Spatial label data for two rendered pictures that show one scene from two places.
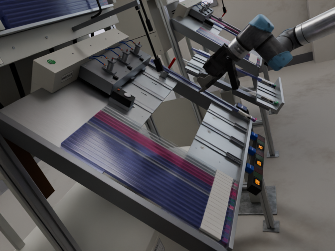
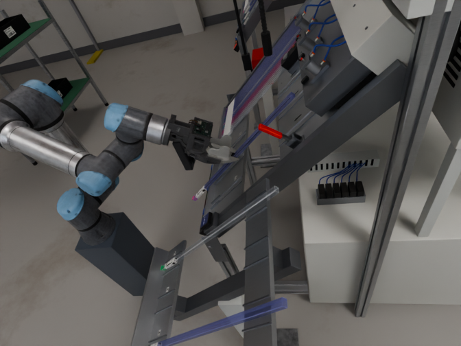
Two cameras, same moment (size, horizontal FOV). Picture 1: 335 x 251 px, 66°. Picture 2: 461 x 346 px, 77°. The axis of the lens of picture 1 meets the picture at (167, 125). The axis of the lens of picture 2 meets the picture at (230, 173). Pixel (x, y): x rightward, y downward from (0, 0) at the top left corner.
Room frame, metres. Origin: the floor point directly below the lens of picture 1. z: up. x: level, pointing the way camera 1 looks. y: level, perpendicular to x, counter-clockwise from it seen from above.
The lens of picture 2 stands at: (1.63, -0.33, 1.51)
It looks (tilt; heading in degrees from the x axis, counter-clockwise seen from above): 45 degrees down; 169
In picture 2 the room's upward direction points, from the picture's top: 19 degrees counter-clockwise
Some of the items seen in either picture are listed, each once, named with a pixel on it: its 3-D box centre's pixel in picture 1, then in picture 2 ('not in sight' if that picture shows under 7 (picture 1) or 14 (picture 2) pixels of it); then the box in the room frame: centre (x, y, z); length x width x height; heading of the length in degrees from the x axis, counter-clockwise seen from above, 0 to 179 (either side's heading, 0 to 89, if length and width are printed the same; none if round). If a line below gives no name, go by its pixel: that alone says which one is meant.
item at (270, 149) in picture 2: not in sight; (269, 111); (0.21, 0.31, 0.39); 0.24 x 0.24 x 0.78; 60
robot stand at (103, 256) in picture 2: not in sight; (128, 258); (0.65, -0.79, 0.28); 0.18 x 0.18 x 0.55; 63
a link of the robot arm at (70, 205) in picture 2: not in sight; (78, 207); (0.65, -0.79, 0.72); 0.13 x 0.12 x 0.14; 130
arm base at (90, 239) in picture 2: not in sight; (93, 224); (0.65, -0.79, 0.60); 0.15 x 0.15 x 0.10
